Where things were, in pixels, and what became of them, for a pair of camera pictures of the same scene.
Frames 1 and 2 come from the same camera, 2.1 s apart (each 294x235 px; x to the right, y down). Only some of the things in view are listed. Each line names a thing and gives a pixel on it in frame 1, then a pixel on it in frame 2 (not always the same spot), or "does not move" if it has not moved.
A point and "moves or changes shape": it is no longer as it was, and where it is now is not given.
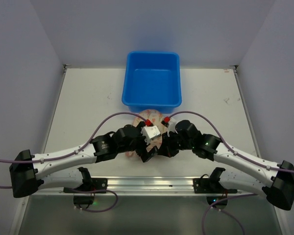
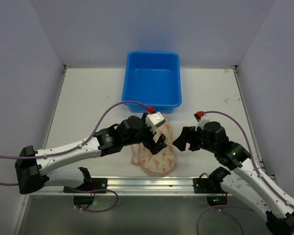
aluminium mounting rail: [152, 185] does not move
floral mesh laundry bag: [150, 117] moves or changes shape
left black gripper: [145, 150] does not move
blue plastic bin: [152, 81] does not move
